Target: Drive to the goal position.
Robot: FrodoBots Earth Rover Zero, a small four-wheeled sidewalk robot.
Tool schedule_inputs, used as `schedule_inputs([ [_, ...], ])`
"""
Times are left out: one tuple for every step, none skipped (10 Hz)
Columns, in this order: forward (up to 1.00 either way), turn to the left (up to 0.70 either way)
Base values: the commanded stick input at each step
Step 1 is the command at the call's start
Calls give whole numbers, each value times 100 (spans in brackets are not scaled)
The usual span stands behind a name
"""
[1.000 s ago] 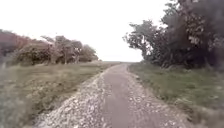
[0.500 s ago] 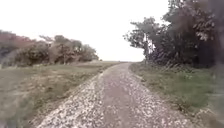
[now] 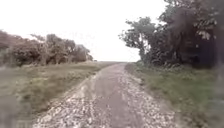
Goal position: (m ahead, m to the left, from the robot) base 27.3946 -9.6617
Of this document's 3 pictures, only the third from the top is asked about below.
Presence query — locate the group of dark trees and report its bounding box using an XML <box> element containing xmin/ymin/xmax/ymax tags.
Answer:
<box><xmin>118</xmin><ymin>0</ymin><xmax>224</xmax><ymax>70</ymax></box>

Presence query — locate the grass field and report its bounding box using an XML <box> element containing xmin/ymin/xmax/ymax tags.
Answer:
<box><xmin>0</xmin><ymin>60</ymin><xmax>118</xmax><ymax>128</ymax></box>

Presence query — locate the grey gravel track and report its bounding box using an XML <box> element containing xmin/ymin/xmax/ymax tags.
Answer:
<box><xmin>31</xmin><ymin>62</ymin><xmax>181</xmax><ymax>128</ymax></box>

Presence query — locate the grass verge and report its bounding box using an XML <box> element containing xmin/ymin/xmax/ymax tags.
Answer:
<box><xmin>124</xmin><ymin>61</ymin><xmax>224</xmax><ymax>128</ymax></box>

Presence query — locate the row of bushy trees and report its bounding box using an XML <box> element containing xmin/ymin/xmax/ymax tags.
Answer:
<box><xmin>0</xmin><ymin>29</ymin><xmax>95</xmax><ymax>68</ymax></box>

